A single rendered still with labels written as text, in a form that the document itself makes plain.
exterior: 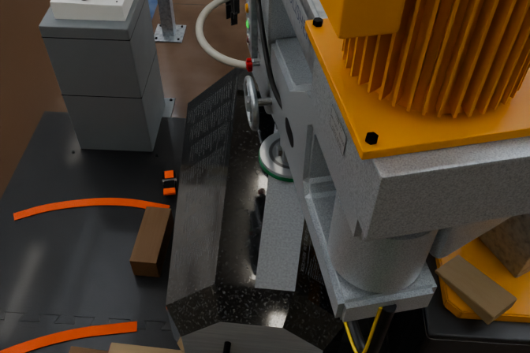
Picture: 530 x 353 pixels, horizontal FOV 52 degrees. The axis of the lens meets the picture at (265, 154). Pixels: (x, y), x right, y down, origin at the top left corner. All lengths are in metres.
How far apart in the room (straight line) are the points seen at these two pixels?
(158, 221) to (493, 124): 2.01
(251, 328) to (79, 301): 1.15
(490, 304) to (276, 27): 0.94
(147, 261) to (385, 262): 1.60
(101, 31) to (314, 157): 1.60
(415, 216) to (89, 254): 2.10
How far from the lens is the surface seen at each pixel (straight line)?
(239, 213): 1.69
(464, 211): 0.77
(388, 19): 0.60
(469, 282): 1.69
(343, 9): 0.58
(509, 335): 1.73
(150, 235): 2.53
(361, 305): 1.09
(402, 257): 0.98
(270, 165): 1.78
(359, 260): 1.00
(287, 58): 1.31
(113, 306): 2.52
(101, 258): 2.66
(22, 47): 4.02
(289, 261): 1.60
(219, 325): 1.59
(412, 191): 0.69
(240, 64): 2.09
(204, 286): 1.60
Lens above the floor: 2.18
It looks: 47 degrees down
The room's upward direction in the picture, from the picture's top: 1 degrees clockwise
